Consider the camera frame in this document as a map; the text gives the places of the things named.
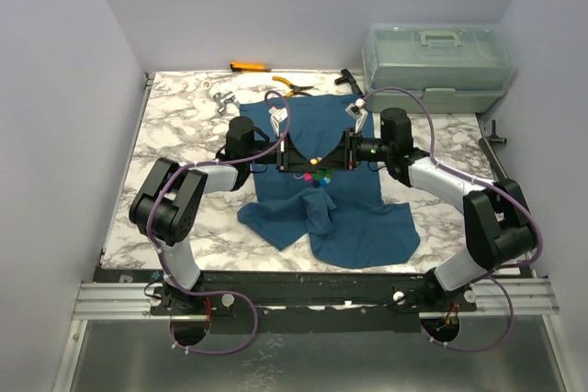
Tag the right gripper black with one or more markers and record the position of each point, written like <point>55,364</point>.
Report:
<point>349,150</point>

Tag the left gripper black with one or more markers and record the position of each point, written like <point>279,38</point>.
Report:
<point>290,160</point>

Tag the rainbow flower plush brooch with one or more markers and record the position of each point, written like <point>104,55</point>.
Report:
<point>317,179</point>

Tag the blue t-shirt garment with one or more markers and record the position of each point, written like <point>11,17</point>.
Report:
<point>348,223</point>

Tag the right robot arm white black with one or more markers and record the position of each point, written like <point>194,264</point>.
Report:
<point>498,224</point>

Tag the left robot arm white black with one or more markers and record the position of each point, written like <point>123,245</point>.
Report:
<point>166,206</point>

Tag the metal faucet fitting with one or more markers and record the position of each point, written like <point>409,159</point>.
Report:
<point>223,100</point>

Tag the orange utility knife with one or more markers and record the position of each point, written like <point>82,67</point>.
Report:
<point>243,67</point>

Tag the black clamp bar tool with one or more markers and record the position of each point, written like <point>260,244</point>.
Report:
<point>487,143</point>

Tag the green plastic toolbox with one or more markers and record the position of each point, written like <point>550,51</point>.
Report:
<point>459,69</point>

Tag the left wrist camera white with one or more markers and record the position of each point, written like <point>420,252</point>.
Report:
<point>277,116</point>

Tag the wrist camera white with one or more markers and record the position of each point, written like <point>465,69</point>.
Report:
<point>357,111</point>
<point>277,116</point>

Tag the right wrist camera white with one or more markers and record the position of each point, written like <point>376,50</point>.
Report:
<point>357,111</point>

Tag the yellow handled pliers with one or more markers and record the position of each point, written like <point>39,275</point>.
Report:
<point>293,89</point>

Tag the black T-handle tool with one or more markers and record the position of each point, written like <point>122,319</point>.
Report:
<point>347,78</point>

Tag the aluminium rail frame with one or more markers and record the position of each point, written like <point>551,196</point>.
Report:
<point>113,301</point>

